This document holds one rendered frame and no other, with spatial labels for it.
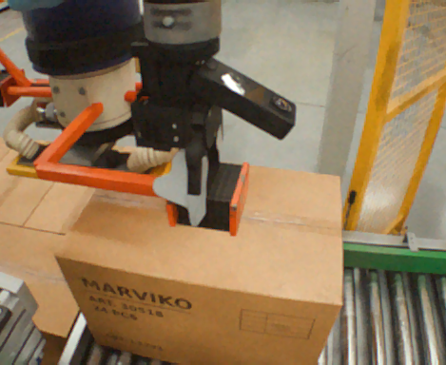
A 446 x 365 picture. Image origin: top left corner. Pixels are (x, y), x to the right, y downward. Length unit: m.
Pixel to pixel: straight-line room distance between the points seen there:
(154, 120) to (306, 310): 0.50
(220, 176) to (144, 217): 0.44
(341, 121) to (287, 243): 1.07
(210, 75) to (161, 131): 0.08
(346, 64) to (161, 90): 1.35
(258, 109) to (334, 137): 1.49
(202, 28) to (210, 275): 0.52
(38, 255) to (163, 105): 1.14
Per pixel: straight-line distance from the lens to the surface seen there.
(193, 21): 0.36
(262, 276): 0.77
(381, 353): 1.20
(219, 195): 0.45
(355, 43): 1.68
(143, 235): 0.86
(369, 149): 1.26
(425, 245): 1.46
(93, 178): 0.53
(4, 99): 0.90
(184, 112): 0.39
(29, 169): 0.82
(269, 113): 0.39
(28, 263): 1.47
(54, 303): 1.32
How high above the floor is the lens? 1.56
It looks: 39 degrees down
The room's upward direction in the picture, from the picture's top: straight up
